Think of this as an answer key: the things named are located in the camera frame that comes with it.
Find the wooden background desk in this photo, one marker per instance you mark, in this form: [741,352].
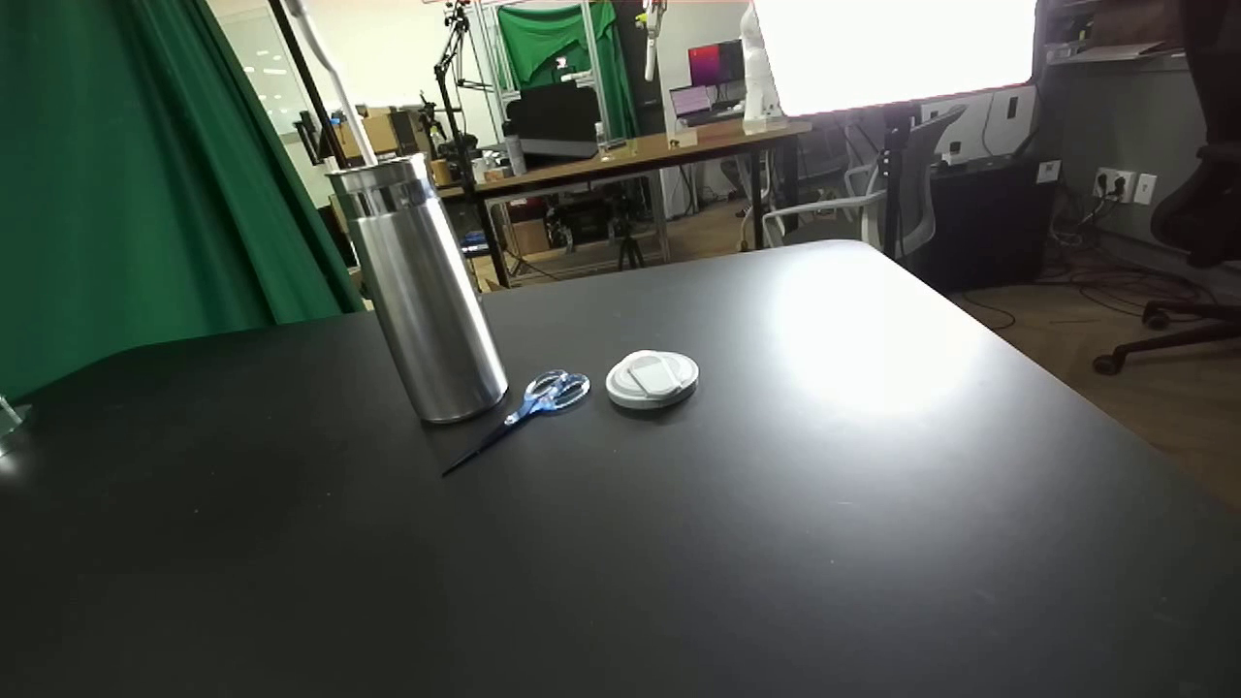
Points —
[642,158]

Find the black office chair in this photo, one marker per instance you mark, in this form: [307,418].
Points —
[1205,213]

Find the silver metal flask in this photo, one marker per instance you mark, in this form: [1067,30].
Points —
[419,287]

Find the green backdrop curtain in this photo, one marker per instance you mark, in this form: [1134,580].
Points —
[141,191]

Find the white round flask lid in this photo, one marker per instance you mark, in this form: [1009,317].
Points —
[649,381]

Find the glowing computer monitor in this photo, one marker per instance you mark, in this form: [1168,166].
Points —
[714,63]

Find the bright studio light panel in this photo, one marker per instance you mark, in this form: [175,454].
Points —
[834,56]

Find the blue handled scissors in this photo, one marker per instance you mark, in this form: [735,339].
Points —
[542,397]

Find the small black tripod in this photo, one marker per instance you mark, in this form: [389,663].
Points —
[630,250]

